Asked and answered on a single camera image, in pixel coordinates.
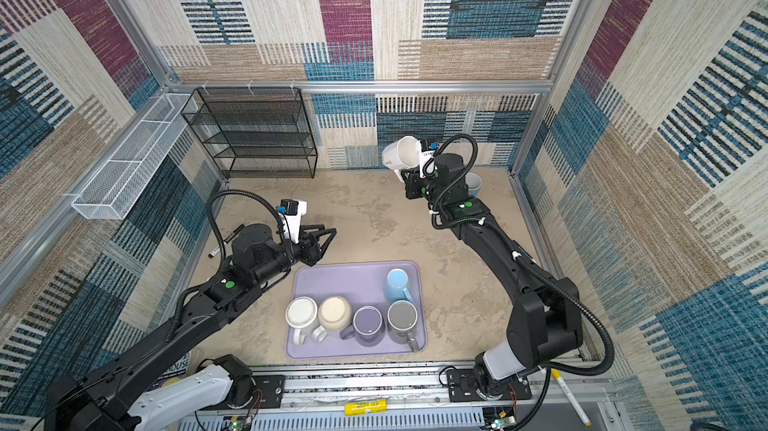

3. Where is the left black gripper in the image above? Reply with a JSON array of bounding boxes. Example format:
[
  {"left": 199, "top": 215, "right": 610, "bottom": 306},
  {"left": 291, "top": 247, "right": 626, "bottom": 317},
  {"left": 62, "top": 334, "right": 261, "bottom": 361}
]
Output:
[{"left": 253, "top": 222, "right": 335, "bottom": 289}]

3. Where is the teal blue square mug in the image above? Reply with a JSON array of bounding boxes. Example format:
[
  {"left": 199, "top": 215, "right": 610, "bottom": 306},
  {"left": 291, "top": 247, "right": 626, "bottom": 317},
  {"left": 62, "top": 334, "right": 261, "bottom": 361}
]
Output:
[{"left": 465, "top": 172, "right": 483, "bottom": 197}]

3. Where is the white tall mug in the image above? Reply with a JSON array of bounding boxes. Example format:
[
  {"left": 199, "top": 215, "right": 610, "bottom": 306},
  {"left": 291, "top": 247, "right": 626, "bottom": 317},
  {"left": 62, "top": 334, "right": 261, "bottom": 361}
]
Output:
[{"left": 381, "top": 136, "right": 422, "bottom": 182}]

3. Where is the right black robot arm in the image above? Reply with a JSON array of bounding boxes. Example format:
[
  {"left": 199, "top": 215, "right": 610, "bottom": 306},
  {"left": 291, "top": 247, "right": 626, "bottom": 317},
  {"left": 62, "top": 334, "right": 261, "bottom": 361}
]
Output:
[{"left": 393, "top": 136, "right": 616, "bottom": 399}]

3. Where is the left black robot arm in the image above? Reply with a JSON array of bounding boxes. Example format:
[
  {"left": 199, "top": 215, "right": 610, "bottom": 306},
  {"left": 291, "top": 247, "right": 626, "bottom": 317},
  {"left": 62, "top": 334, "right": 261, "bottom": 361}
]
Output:
[{"left": 37, "top": 191, "right": 337, "bottom": 430}]

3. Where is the white round mug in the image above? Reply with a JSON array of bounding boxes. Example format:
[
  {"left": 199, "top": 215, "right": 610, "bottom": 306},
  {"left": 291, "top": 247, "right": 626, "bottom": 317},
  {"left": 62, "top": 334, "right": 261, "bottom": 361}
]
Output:
[{"left": 285, "top": 296, "right": 319, "bottom": 346}]

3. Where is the cream mug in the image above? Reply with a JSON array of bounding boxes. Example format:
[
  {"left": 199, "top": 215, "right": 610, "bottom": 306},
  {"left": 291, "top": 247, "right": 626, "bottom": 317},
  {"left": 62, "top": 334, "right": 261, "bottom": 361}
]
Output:
[{"left": 312, "top": 296, "right": 353, "bottom": 343}]

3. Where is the light blue mug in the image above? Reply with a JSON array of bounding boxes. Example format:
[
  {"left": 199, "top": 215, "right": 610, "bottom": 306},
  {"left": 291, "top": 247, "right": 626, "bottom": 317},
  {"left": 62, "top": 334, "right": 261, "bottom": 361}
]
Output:
[{"left": 383, "top": 268, "right": 415, "bottom": 304}]

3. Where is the purple mug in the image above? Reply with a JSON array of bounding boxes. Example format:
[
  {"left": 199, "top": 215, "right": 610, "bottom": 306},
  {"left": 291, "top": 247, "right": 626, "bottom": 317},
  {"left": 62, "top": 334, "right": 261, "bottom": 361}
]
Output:
[{"left": 340, "top": 305, "right": 385, "bottom": 347}]

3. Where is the grey mug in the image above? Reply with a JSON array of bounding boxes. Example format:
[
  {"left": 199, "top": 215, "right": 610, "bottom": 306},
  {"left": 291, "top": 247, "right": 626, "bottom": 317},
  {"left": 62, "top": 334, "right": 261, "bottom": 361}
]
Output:
[{"left": 387, "top": 300, "right": 420, "bottom": 352}]

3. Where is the lavender plastic tray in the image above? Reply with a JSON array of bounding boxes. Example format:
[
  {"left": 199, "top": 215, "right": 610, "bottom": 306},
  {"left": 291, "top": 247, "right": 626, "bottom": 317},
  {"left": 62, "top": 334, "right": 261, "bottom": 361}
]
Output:
[{"left": 285, "top": 261, "right": 424, "bottom": 360}]

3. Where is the black marker pen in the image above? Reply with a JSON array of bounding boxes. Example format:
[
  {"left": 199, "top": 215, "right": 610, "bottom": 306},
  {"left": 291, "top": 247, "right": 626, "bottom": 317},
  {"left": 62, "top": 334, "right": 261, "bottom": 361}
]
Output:
[{"left": 207, "top": 224, "right": 245, "bottom": 258}]

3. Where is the yellow cylinder tube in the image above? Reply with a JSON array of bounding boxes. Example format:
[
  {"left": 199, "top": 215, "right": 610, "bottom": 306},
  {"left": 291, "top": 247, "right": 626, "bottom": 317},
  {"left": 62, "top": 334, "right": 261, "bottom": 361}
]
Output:
[{"left": 344, "top": 399, "right": 387, "bottom": 417}]

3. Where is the white yellow pen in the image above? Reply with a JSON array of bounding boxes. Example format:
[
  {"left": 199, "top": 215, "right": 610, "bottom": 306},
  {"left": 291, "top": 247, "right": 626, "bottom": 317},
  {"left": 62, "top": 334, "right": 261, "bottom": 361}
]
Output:
[{"left": 551, "top": 369, "right": 592, "bottom": 427}]

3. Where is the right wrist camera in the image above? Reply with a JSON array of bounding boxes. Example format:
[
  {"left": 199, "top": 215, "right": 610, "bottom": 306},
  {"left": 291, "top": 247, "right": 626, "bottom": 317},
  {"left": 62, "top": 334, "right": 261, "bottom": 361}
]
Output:
[{"left": 419, "top": 139, "right": 438, "bottom": 178}]

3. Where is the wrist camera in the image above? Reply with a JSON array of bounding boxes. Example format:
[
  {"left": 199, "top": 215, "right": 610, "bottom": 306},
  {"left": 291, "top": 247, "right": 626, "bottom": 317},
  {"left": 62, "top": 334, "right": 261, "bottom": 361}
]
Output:
[
  {"left": 276, "top": 199, "right": 307, "bottom": 243},
  {"left": 419, "top": 139, "right": 438, "bottom": 178}
]

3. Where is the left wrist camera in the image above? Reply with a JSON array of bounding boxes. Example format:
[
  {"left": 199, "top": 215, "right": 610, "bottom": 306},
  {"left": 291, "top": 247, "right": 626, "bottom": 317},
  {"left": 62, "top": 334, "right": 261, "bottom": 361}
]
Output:
[{"left": 276, "top": 199, "right": 307, "bottom": 243}]

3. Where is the black wire shelf rack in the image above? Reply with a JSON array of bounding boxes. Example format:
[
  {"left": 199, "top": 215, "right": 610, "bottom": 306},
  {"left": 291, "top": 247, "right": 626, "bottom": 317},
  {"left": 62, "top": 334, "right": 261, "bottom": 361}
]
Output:
[{"left": 181, "top": 87, "right": 318, "bottom": 179}]

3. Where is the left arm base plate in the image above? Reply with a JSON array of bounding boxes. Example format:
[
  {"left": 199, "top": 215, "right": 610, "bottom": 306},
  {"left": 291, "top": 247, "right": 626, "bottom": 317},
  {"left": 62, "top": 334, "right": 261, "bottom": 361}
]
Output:
[{"left": 243, "top": 375, "right": 286, "bottom": 413}]

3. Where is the aluminium rail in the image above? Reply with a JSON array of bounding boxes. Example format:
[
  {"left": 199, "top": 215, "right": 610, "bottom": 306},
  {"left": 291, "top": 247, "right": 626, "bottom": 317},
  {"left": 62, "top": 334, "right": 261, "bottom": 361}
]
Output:
[{"left": 179, "top": 360, "right": 613, "bottom": 408}]

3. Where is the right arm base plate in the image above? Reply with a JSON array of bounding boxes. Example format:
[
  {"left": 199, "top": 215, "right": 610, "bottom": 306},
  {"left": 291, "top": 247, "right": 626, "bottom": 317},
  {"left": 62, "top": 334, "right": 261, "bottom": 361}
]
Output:
[{"left": 438, "top": 366, "right": 532, "bottom": 402}]

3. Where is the white wire mesh basket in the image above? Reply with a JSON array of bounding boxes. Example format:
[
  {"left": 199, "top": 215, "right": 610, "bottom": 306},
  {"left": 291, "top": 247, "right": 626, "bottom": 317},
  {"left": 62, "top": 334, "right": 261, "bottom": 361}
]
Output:
[{"left": 72, "top": 93, "right": 189, "bottom": 220}]

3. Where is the white slotted cable duct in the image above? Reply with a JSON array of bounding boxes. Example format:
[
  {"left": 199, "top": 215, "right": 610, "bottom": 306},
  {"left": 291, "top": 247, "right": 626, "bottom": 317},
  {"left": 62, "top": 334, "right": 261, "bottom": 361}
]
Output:
[{"left": 178, "top": 407, "right": 485, "bottom": 430}]

